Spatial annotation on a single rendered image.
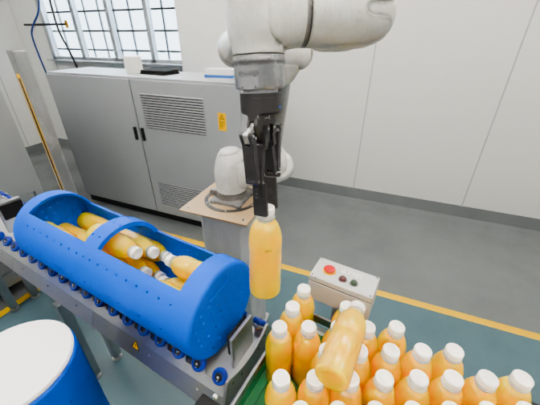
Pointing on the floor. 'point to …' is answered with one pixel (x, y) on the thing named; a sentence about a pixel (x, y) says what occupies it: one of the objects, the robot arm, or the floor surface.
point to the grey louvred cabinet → (147, 134)
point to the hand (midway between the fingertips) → (265, 196)
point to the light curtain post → (41, 118)
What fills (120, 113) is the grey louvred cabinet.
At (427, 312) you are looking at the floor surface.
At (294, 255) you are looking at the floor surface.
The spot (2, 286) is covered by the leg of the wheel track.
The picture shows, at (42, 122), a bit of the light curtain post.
